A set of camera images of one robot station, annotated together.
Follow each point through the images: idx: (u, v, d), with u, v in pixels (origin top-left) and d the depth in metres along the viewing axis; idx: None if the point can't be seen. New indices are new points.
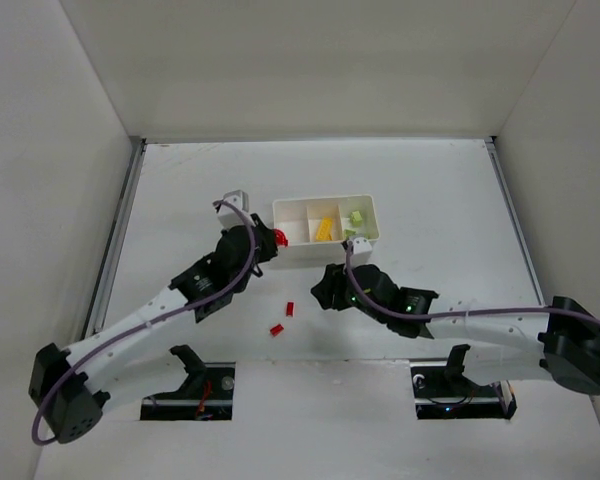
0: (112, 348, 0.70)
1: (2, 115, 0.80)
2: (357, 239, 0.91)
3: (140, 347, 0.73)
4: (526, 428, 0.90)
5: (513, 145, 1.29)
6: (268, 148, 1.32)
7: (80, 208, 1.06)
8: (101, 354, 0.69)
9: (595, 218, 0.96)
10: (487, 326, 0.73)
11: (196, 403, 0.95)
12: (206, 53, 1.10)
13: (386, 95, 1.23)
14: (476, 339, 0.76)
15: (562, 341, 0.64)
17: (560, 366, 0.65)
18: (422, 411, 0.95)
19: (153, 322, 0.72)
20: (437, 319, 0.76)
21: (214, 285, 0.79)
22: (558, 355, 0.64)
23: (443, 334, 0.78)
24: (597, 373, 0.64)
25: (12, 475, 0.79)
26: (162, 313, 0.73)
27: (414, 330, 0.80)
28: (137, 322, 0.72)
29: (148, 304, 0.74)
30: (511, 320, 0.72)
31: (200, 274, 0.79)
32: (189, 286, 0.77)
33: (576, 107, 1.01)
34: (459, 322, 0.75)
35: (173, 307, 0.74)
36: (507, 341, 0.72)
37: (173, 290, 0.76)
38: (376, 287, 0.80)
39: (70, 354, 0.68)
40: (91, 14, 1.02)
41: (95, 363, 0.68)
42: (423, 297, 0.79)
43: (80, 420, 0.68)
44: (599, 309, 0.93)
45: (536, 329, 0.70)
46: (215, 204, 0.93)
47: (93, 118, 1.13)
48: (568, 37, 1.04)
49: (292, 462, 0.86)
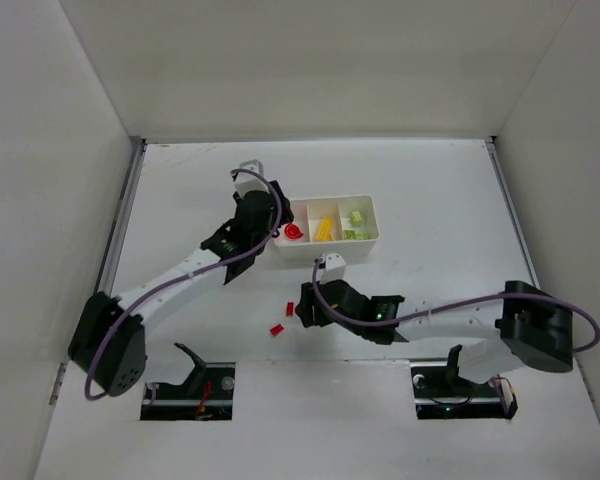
0: (161, 293, 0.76)
1: (3, 116, 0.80)
2: (329, 256, 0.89)
3: (183, 297, 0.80)
4: (526, 429, 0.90)
5: (513, 144, 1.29)
6: (268, 149, 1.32)
7: (81, 208, 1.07)
8: (153, 298, 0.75)
9: (596, 217, 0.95)
10: (448, 321, 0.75)
11: (196, 403, 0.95)
12: (205, 53, 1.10)
13: (385, 95, 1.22)
14: (444, 335, 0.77)
15: (516, 325, 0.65)
17: (523, 350, 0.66)
18: (422, 411, 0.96)
19: (194, 273, 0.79)
20: (404, 323, 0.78)
21: (239, 246, 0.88)
22: (515, 339, 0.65)
23: (414, 336, 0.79)
24: (559, 350, 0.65)
25: (12, 474, 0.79)
26: (200, 267, 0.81)
27: (389, 336, 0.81)
28: (178, 274, 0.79)
29: (185, 261, 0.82)
30: (470, 312, 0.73)
31: (226, 238, 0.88)
32: (218, 247, 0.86)
33: (576, 106, 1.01)
34: (425, 322, 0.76)
35: (209, 263, 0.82)
36: (470, 332, 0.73)
37: (205, 249, 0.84)
38: (342, 300, 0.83)
39: (122, 300, 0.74)
40: (92, 14, 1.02)
41: (148, 306, 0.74)
42: (392, 304, 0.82)
43: (129, 365, 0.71)
44: None
45: (492, 317, 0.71)
46: (233, 174, 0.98)
47: (93, 119, 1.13)
48: (567, 38, 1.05)
49: (291, 462, 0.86)
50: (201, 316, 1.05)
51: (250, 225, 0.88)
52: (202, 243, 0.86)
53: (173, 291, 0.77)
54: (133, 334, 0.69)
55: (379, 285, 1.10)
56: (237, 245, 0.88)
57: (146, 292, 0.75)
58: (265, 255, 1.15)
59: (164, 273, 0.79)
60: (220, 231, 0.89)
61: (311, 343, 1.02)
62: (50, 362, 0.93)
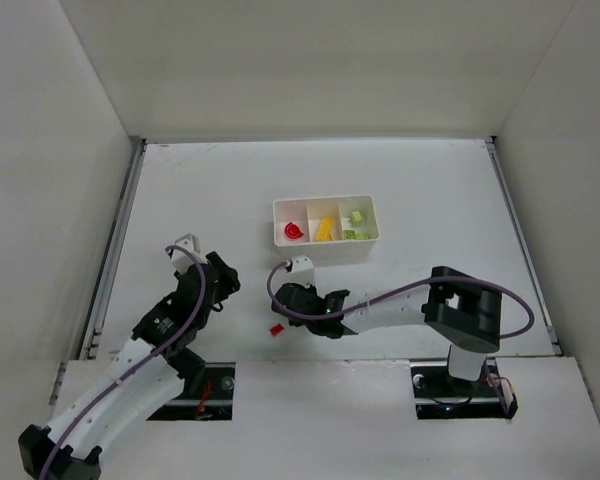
0: (89, 414, 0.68)
1: (3, 115, 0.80)
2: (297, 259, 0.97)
3: (119, 403, 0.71)
4: (527, 429, 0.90)
5: (513, 144, 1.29)
6: (267, 149, 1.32)
7: (81, 208, 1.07)
8: (81, 423, 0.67)
9: (595, 218, 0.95)
10: (383, 309, 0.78)
11: (196, 403, 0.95)
12: (205, 53, 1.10)
13: (385, 95, 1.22)
14: (387, 325, 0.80)
15: (440, 308, 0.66)
17: (451, 333, 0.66)
18: (422, 411, 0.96)
19: (123, 379, 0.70)
20: (348, 314, 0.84)
21: (176, 323, 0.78)
22: (439, 322, 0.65)
23: (360, 326, 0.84)
24: (489, 332, 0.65)
25: (13, 474, 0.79)
26: (130, 367, 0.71)
27: (339, 330, 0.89)
28: (108, 382, 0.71)
29: (113, 361, 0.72)
30: (402, 299, 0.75)
31: (159, 316, 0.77)
32: (150, 331, 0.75)
33: (576, 106, 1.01)
34: (365, 312, 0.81)
35: (140, 357, 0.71)
36: (407, 318, 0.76)
37: (136, 340, 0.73)
38: (291, 298, 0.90)
39: (51, 430, 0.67)
40: (92, 14, 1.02)
41: (79, 432, 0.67)
42: (339, 299, 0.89)
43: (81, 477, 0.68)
44: None
45: (421, 302, 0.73)
46: (167, 250, 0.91)
47: (93, 119, 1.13)
48: (567, 37, 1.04)
49: (290, 463, 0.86)
50: None
51: (191, 297, 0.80)
52: (134, 331, 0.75)
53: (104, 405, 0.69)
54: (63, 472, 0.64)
55: (378, 285, 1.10)
56: (174, 320, 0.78)
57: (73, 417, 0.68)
58: (264, 256, 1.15)
59: (93, 384, 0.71)
60: (154, 309, 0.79)
61: (311, 343, 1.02)
62: (50, 362, 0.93)
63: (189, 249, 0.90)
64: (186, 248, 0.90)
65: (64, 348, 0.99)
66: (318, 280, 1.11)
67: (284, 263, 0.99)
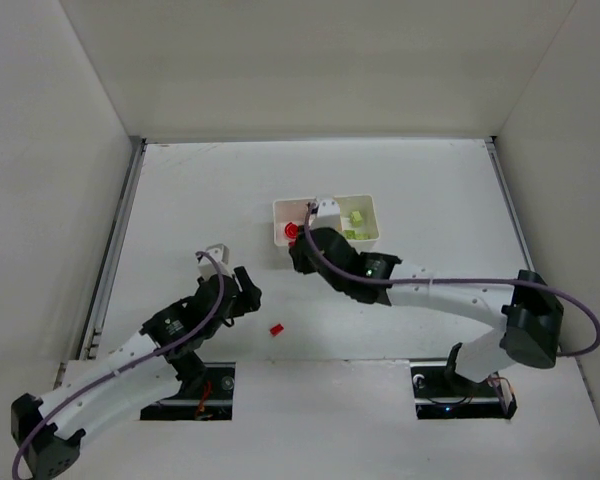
0: (81, 397, 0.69)
1: (3, 116, 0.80)
2: (324, 202, 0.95)
3: (111, 394, 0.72)
4: (526, 428, 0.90)
5: (512, 144, 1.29)
6: (268, 149, 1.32)
7: (81, 208, 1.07)
8: (71, 404, 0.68)
9: (596, 218, 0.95)
10: (450, 295, 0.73)
11: (196, 403, 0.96)
12: (205, 53, 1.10)
13: (385, 94, 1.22)
14: (440, 309, 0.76)
15: (523, 314, 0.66)
17: (519, 341, 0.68)
18: (422, 411, 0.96)
19: (120, 370, 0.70)
20: (399, 285, 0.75)
21: (186, 327, 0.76)
22: (520, 327, 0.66)
23: (401, 301, 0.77)
24: (552, 349, 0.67)
25: (13, 475, 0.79)
26: (130, 360, 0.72)
27: (373, 294, 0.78)
28: (105, 371, 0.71)
29: (116, 352, 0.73)
30: (476, 291, 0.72)
31: (170, 317, 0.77)
32: (158, 330, 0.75)
33: (576, 106, 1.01)
34: (422, 289, 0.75)
35: (142, 353, 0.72)
36: (470, 311, 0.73)
37: (143, 335, 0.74)
38: (330, 248, 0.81)
39: (42, 404, 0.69)
40: (92, 13, 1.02)
41: (66, 413, 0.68)
42: (383, 262, 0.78)
43: (58, 459, 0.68)
44: None
45: (499, 301, 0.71)
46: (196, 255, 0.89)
47: (93, 119, 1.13)
48: (567, 37, 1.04)
49: (290, 462, 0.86)
50: None
51: (206, 305, 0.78)
52: (144, 326, 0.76)
53: (96, 391, 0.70)
54: (42, 448, 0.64)
55: None
56: (184, 325, 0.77)
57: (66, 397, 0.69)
58: (264, 256, 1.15)
59: (92, 369, 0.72)
60: (168, 309, 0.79)
61: (311, 343, 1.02)
62: (50, 362, 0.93)
63: (218, 258, 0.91)
64: (215, 257, 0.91)
65: (64, 348, 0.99)
66: (318, 280, 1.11)
67: (309, 204, 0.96)
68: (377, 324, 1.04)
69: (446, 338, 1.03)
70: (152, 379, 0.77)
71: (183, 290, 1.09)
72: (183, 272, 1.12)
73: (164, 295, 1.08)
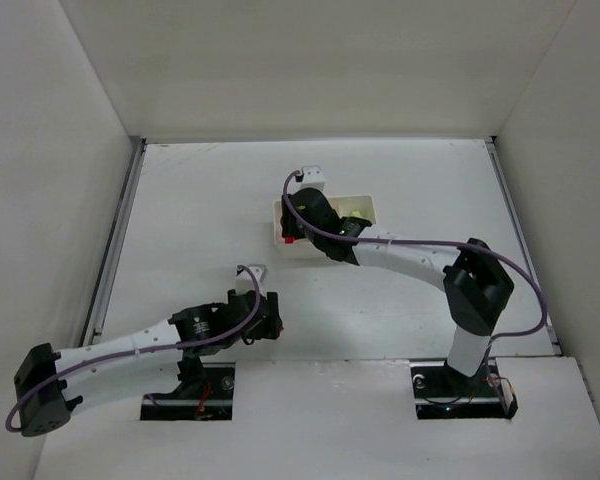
0: (96, 364, 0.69)
1: (3, 115, 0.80)
2: (310, 171, 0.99)
3: (124, 371, 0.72)
4: (527, 429, 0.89)
5: (513, 145, 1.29)
6: (267, 149, 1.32)
7: (81, 208, 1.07)
8: (85, 368, 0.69)
9: (596, 217, 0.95)
10: (403, 255, 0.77)
11: (196, 403, 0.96)
12: (205, 53, 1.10)
13: (385, 94, 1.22)
14: (398, 269, 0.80)
15: (461, 273, 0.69)
17: (456, 300, 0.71)
18: (422, 411, 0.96)
19: (141, 351, 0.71)
20: (363, 243, 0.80)
21: (211, 332, 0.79)
22: (455, 285, 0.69)
23: (366, 259, 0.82)
24: (488, 314, 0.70)
25: (13, 474, 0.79)
26: (153, 344, 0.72)
27: (344, 252, 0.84)
28: (127, 347, 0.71)
29: (143, 332, 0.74)
30: (426, 253, 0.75)
31: (200, 316, 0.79)
32: (186, 326, 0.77)
33: (576, 106, 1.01)
34: (381, 249, 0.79)
35: (165, 341, 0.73)
36: (420, 271, 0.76)
37: (171, 325, 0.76)
38: (311, 204, 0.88)
39: (59, 359, 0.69)
40: (92, 13, 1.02)
41: (77, 375, 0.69)
42: (357, 224, 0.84)
43: (49, 419, 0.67)
44: None
45: (443, 262, 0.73)
46: (237, 267, 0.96)
47: (93, 118, 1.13)
48: (567, 37, 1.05)
49: (290, 463, 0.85)
50: None
51: (233, 314, 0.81)
52: (173, 317, 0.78)
53: (112, 365, 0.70)
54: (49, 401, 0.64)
55: (378, 285, 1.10)
56: (208, 328, 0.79)
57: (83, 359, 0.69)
58: (264, 256, 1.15)
59: (114, 340, 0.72)
60: (200, 308, 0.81)
61: (311, 343, 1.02)
62: None
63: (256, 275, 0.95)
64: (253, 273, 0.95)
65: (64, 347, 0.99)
66: (318, 280, 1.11)
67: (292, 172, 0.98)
68: (377, 325, 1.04)
69: (446, 338, 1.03)
70: (153, 372, 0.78)
71: (183, 291, 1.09)
72: (182, 272, 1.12)
73: (163, 295, 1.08)
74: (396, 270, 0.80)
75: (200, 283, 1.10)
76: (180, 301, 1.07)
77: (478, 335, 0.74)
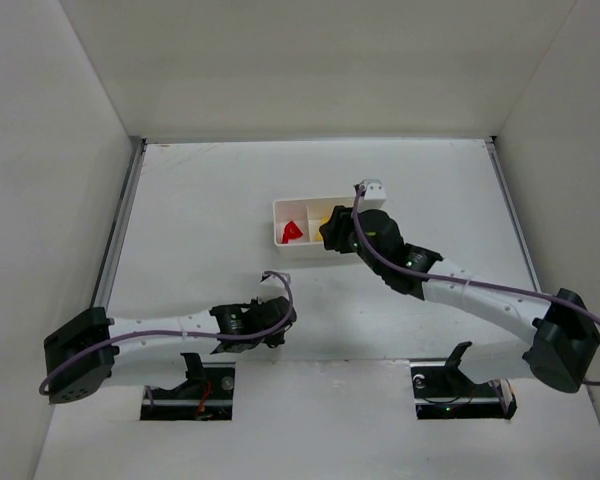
0: (147, 337, 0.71)
1: (3, 116, 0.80)
2: (371, 186, 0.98)
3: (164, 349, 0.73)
4: (527, 429, 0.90)
5: (512, 144, 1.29)
6: (267, 149, 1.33)
7: (81, 208, 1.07)
8: (136, 340, 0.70)
9: (596, 218, 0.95)
10: (484, 300, 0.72)
11: (196, 403, 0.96)
12: (205, 53, 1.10)
13: (386, 94, 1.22)
14: (471, 311, 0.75)
15: (553, 329, 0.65)
17: (541, 356, 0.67)
18: (422, 411, 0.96)
19: (188, 334, 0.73)
20: (435, 281, 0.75)
21: (241, 331, 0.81)
22: (546, 342, 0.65)
23: (435, 297, 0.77)
24: (578, 373, 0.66)
25: (13, 474, 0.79)
26: (197, 330, 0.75)
27: (407, 284, 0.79)
28: (173, 327, 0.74)
29: (188, 317, 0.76)
30: (511, 300, 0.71)
31: (235, 315, 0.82)
32: (224, 320, 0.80)
33: (577, 106, 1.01)
34: (456, 289, 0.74)
35: (208, 330, 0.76)
36: (500, 318, 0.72)
37: (212, 316, 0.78)
38: (382, 231, 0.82)
39: (112, 325, 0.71)
40: (92, 13, 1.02)
41: (128, 343, 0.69)
42: (424, 256, 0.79)
43: (84, 384, 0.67)
44: None
45: (532, 313, 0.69)
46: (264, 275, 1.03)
47: (93, 118, 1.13)
48: (567, 38, 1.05)
49: (290, 463, 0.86)
50: None
51: (264, 315, 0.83)
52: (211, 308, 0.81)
53: (161, 341, 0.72)
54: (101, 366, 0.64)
55: (378, 285, 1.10)
56: (239, 327, 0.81)
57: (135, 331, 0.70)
58: (264, 256, 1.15)
59: (162, 318, 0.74)
60: (234, 306, 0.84)
61: (311, 343, 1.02)
62: None
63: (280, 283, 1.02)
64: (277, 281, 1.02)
65: None
66: (319, 281, 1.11)
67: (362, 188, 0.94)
68: (377, 325, 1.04)
69: (446, 338, 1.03)
70: (168, 365, 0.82)
71: (183, 291, 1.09)
72: (182, 272, 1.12)
73: (163, 296, 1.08)
74: (467, 310, 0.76)
75: (200, 283, 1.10)
76: (180, 301, 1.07)
77: (562, 390, 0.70)
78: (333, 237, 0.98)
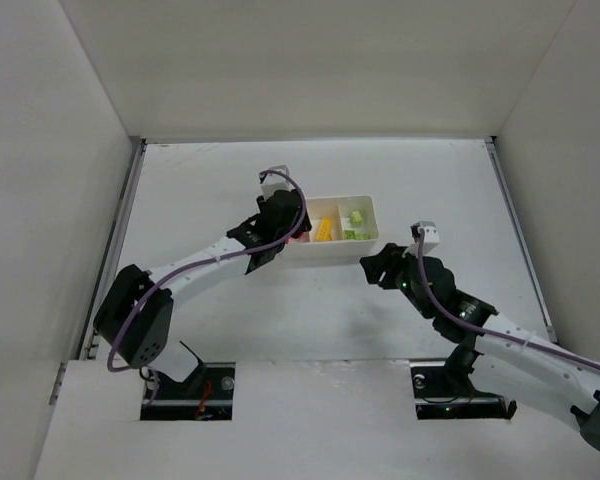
0: (190, 272, 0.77)
1: (3, 116, 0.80)
2: (428, 229, 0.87)
3: (206, 278, 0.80)
4: (527, 429, 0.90)
5: (513, 144, 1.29)
6: (267, 149, 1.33)
7: (81, 208, 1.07)
8: (181, 276, 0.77)
9: (597, 216, 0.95)
10: (542, 363, 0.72)
11: (196, 403, 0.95)
12: (205, 52, 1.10)
13: (386, 94, 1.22)
14: (523, 369, 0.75)
15: None
17: (596, 426, 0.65)
18: (422, 411, 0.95)
19: (221, 258, 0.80)
20: (491, 337, 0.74)
21: (263, 239, 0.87)
22: None
23: (487, 351, 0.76)
24: None
25: (13, 474, 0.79)
26: (226, 252, 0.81)
27: (459, 334, 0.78)
28: (206, 257, 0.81)
29: (212, 246, 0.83)
30: (570, 368, 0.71)
31: (250, 229, 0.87)
32: (243, 236, 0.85)
33: (578, 105, 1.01)
34: (513, 348, 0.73)
35: (234, 250, 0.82)
36: (557, 383, 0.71)
37: (231, 238, 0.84)
38: (440, 280, 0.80)
39: (152, 275, 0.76)
40: (92, 13, 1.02)
41: (175, 282, 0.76)
42: (478, 307, 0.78)
43: (153, 339, 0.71)
44: None
45: (593, 385, 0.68)
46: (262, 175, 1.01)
47: (94, 119, 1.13)
48: (568, 38, 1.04)
49: (290, 462, 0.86)
50: (200, 316, 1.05)
51: (279, 219, 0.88)
52: (227, 232, 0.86)
53: (200, 273, 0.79)
54: (162, 304, 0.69)
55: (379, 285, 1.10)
56: (261, 237, 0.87)
57: (174, 269, 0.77)
58: None
59: (192, 254, 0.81)
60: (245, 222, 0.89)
61: (312, 343, 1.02)
62: (49, 362, 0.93)
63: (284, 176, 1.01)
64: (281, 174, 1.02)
65: (64, 348, 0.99)
66: (318, 281, 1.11)
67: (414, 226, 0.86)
68: (376, 324, 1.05)
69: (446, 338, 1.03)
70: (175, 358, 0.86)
71: None
72: None
73: None
74: (520, 368, 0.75)
75: None
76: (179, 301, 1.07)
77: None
78: (372, 270, 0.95)
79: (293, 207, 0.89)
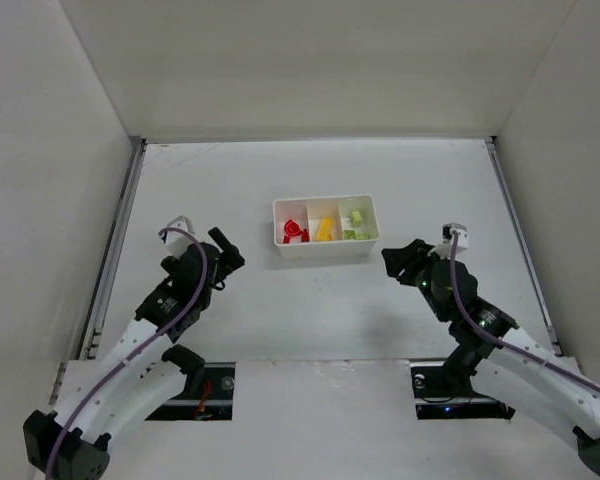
0: (98, 396, 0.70)
1: (2, 115, 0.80)
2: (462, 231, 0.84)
3: (123, 386, 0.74)
4: (527, 429, 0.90)
5: (513, 144, 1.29)
6: (267, 148, 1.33)
7: (81, 208, 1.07)
8: (89, 403, 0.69)
9: (598, 216, 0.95)
10: (558, 385, 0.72)
11: (196, 403, 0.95)
12: (205, 52, 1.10)
13: (385, 93, 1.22)
14: (537, 387, 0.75)
15: None
17: None
18: (423, 411, 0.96)
19: (129, 359, 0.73)
20: (511, 350, 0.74)
21: (180, 303, 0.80)
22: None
23: (501, 362, 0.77)
24: None
25: (14, 474, 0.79)
26: (136, 346, 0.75)
27: (474, 341, 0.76)
28: (114, 364, 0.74)
29: (119, 343, 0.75)
30: (585, 394, 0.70)
31: (163, 296, 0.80)
32: (154, 312, 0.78)
33: (578, 105, 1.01)
34: (531, 365, 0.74)
35: (145, 338, 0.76)
36: (569, 407, 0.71)
37: (140, 321, 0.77)
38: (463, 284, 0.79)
39: (58, 415, 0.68)
40: (92, 14, 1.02)
41: (85, 417, 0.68)
42: (499, 319, 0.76)
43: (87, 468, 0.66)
44: None
45: None
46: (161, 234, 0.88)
47: (93, 119, 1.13)
48: (568, 37, 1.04)
49: (290, 462, 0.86)
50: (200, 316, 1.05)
51: (188, 278, 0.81)
52: (137, 311, 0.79)
53: (112, 387, 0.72)
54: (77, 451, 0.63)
55: (378, 285, 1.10)
56: (177, 300, 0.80)
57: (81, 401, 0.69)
58: (264, 256, 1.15)
59: (99, 367, 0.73)
60: (158, 288, 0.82)
61: (312, 344, 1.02)
62: (49, 362, 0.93)
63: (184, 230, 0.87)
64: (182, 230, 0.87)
65: (64, 348, 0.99)
66: (318, 280, 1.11)
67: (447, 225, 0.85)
68: (376, 325, 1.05)
69: (446, 338, 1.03)
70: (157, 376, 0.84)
71: None
72: None
73: None
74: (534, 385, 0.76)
75: None
76: None
77: None
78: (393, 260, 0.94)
79: (196, 262, 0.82)
